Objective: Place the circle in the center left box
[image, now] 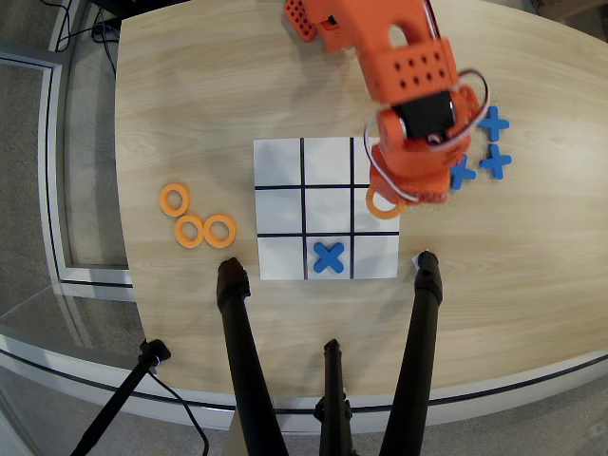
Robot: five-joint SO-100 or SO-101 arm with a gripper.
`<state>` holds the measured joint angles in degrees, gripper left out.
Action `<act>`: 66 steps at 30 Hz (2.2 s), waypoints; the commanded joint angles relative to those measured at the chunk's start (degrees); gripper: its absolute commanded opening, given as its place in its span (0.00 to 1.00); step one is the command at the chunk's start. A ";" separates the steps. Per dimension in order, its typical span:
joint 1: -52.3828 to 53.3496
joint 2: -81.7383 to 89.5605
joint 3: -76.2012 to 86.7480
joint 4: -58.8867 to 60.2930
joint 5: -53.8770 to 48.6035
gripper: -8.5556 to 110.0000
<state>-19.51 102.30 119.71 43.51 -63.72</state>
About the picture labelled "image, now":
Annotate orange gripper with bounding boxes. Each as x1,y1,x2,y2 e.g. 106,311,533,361
368,134,472,206

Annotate orange ring piece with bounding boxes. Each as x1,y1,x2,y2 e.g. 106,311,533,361
159,182,192,218
174,214,207,249
365,184,409,220
202,214,238,249

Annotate blue cross piece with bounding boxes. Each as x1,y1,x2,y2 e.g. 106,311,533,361
312,240,346,276
448,153,478,191
477,104,511,143
478,143,514,181

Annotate white tic-tac-toe grid sheet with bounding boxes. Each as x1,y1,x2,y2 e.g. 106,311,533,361
252,136,403,281

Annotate thick black tripod leg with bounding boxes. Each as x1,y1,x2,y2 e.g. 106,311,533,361
377,250,446,456
216,256,291,456

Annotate thin black tripod leg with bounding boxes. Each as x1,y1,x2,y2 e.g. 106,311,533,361
313,338,355,456

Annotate black stand pole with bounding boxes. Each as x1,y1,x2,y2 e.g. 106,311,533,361
69,339,172,456

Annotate black cable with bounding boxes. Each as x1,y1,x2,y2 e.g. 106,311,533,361
146,369,211,456

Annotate black floor cables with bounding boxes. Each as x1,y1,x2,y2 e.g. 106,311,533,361
47,0,119,77

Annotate grey metal floor frame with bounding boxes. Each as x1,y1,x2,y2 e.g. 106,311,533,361
0,51,135,289

